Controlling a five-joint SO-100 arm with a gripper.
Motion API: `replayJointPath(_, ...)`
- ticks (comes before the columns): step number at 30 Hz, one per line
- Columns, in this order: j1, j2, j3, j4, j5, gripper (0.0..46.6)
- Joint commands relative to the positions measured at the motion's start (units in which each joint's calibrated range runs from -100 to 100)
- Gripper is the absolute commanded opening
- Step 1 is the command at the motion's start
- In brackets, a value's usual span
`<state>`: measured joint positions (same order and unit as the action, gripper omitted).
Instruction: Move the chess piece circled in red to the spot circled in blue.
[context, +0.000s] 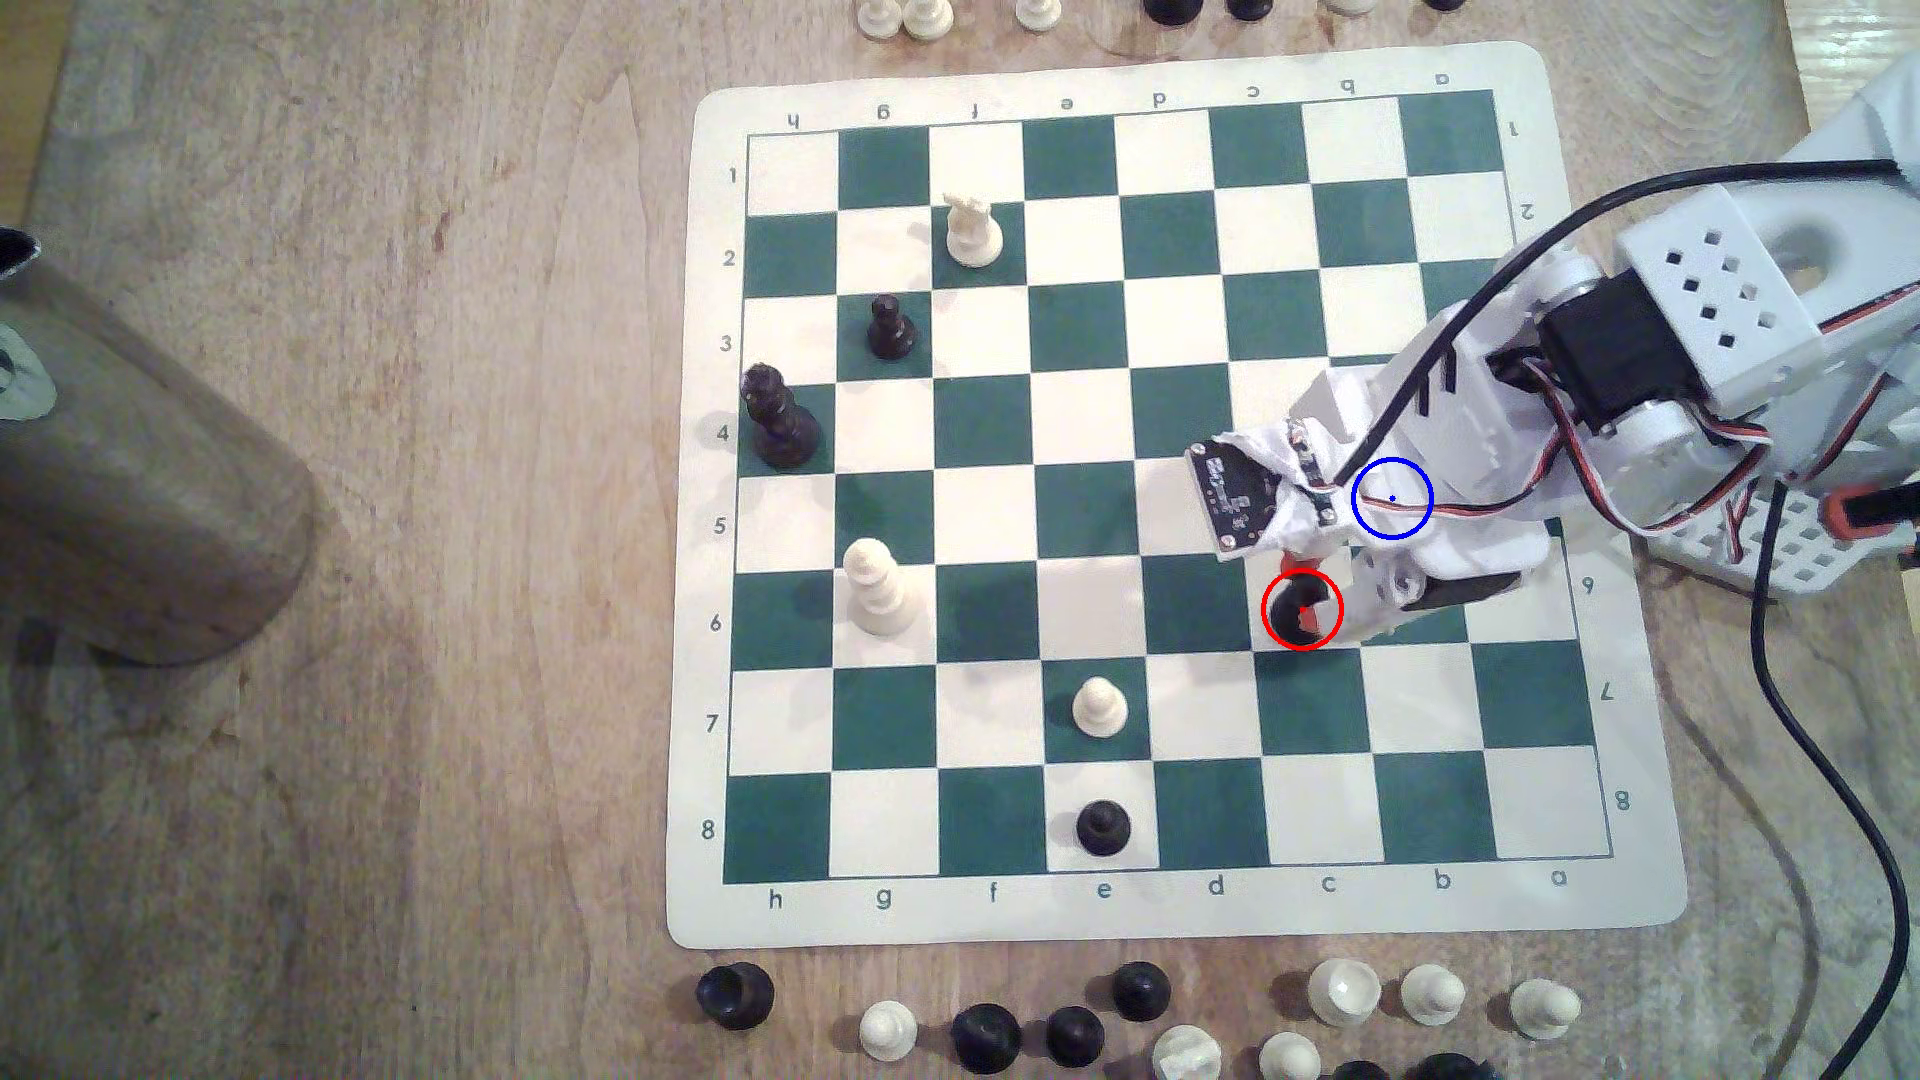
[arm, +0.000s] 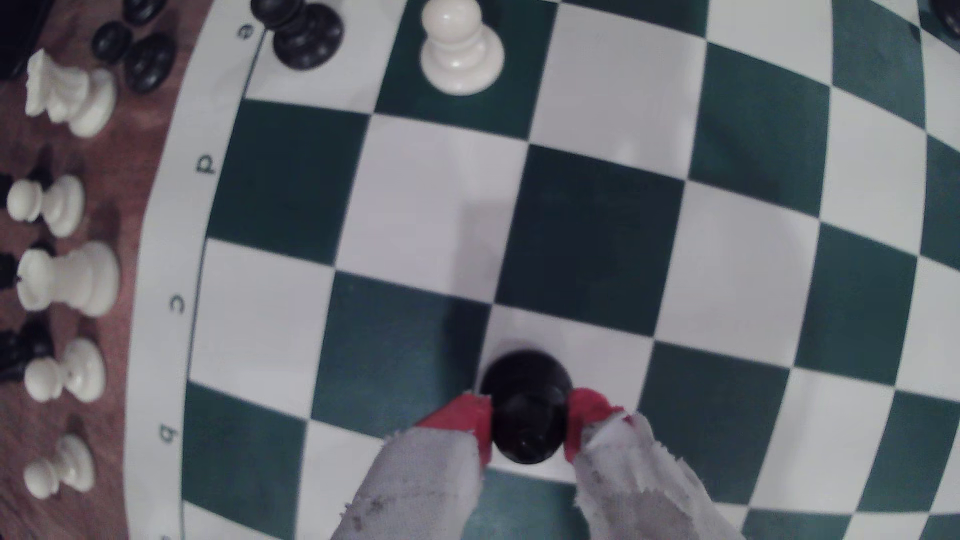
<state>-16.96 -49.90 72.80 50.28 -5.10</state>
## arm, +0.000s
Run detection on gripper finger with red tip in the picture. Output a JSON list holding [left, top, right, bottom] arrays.
[[564, 387, 744, 540], [330, 392, 494, 540]]

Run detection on black chess pawn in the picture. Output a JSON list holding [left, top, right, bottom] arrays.
[[90, 20, 134, 65], [123, 32, 178, 95], [122, 0, 168, 26], [930, 0, 960, 39], [480, 349, 575, 465], [250, 0, 345, 72]]

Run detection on green and white chess mat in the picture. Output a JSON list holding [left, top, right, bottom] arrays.
[[123, 0, 960, 540]]

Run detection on white chess pawn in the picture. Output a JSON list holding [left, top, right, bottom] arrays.
[[6, 174, 85, 239], [24, 336, 107, 404], [22, 433, 96, 501], [419, 0, 505, 97]]

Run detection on white chess rook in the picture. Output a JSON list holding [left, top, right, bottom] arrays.
[[15, 240, 120, 318]]

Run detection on white chess knight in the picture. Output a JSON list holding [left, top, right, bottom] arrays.
[[24, 48, 117, 139]]

